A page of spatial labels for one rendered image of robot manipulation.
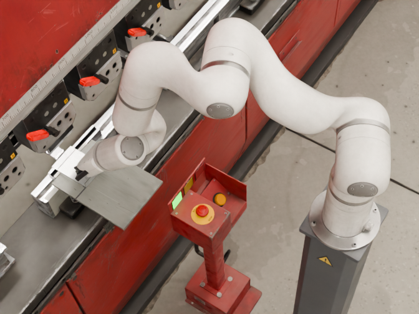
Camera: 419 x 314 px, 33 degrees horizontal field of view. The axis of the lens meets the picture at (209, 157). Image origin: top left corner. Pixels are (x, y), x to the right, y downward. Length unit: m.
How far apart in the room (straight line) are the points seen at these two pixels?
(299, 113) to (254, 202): 1.64
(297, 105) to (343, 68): 2.09
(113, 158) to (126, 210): 0.29
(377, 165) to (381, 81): 1.99
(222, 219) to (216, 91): 0.89
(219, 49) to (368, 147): 0.40
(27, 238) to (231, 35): 1.00
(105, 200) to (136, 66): 0.65
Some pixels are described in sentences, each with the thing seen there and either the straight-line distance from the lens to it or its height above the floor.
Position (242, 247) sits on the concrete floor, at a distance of 2.96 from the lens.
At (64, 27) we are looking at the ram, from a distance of 1.71.
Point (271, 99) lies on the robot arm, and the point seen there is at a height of 1.55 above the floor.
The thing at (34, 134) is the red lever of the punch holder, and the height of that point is 1.31.
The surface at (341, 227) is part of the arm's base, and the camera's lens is 1.83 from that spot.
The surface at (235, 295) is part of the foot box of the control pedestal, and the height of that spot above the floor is 0.12.
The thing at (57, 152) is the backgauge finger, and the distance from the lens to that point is 2.07.
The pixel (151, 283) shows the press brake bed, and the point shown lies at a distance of 2.87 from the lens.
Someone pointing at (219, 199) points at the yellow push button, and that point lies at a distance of 2.24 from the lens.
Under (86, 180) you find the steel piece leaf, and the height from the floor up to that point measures 1.00.
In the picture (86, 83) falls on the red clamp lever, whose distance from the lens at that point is 1.80.
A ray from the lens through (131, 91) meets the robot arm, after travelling 1.45.
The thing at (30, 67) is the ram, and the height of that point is 1.46.
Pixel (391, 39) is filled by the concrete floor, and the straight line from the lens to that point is 3.67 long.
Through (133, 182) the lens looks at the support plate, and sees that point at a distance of 1.98.
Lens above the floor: 2.69
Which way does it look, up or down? 58 degrees down
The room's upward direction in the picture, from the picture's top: 5 degrees counter-clockwise
